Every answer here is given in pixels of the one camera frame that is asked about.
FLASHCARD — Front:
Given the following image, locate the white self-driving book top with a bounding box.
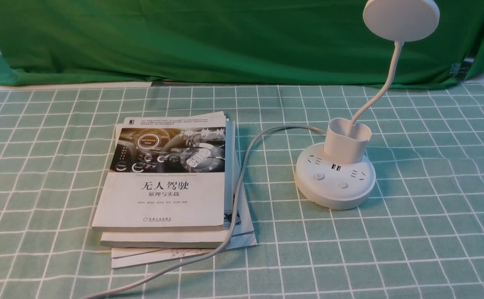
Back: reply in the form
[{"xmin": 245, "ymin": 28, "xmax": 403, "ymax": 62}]
[{"xmin": 91, "ymin": 111, "xmax": 228, "ymax": 232}]

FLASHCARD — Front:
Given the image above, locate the white bottom book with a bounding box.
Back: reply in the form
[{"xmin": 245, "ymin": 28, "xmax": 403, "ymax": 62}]
[{"xmin": 111, "ymin": 187, "xmax": 257, "ymax": 269}]

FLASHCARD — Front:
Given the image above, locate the white middle book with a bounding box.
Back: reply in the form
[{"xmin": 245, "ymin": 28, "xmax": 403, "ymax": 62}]
[{"xmin": 100, "ymin": 120, "xmax": 237, "ymax": 249}]

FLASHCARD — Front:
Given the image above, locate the grey lamp power cable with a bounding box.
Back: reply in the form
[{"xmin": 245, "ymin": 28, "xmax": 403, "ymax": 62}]
[{"xmin": 80, "ymin": 125, "xmax": 328, "ymax": 299}]

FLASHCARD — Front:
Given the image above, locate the metal binder clip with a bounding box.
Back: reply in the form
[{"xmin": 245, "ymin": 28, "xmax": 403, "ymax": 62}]
[{"xmin": 449, "ymin": 57, "xmax": 475, "ymax": 81}]

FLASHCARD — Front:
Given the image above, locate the green backdrop cloth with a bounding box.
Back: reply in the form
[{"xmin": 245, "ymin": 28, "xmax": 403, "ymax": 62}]
[{"xmin": 0, "ymin": 0, "xmax": 484, "ymax": 90}]

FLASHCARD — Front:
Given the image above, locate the green checked tablecloth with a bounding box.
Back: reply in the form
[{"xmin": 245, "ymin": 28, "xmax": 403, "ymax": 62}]
[{"xmin": 0, "ymin": 83, "xmax": 484, "ymax": 299}]

